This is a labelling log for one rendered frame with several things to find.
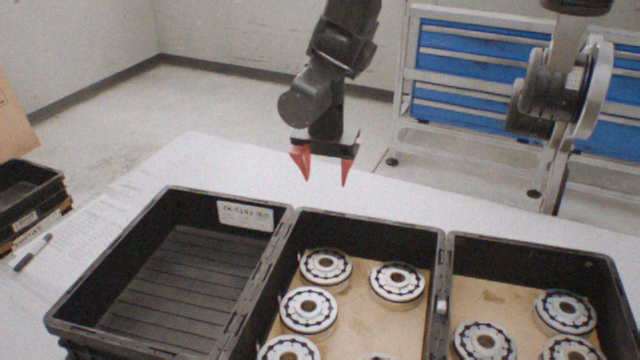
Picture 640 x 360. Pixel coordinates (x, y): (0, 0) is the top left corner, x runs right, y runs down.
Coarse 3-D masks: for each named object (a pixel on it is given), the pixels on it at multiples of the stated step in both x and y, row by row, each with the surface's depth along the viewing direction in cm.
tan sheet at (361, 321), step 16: (352, 272) 94; (352, 288) 90; (352, 304) 87; (368, 304) 87; (352, 320) 84; (368, 320) 84; (384, 320) 84; (400, 320) 84; (416, 320) 84; (272, 336) 81; (336, 336) 81; (352, 336) 81; (368, 336) 81; (384, 336) 81; (400, 336) 81; (416, 336) 81; (320, 352) 78; (336, 352) 78; (352, 352) 78; (368, 352) 78; (384, 352) 78; (400, 352) 78; (416, 352) 78
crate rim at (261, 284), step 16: (304, 208) 95; (320, 208) 95; (288, 224) 91; (384, 224) 91; (400, 224) 91; (416, 224) 91; (272, 256) 83; (256, 288) 77; (256, 304) 74; (432, 304) 74; (240, 320) 71; (432, 320) 71; (240, 336) 69; (432, 336) 69; (224, 352) 66; (432, 352) 66
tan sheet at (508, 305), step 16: (464, 288) 90; (480, 288) 90; (496, 288) 90; (512, 288) 90; (528, 288) 90; (464, 304) 87; (480, 304) 87; (496, 304) 87; (512, 304) 86; (528, 304) 86; (464, 320) 83; (496, 320) 83; (512, 320) 83; (528, 320) 83; (512, 336) 80; (528, 336) 80; (544, 336) 80; (592, 336) 80; (528, 352) 78
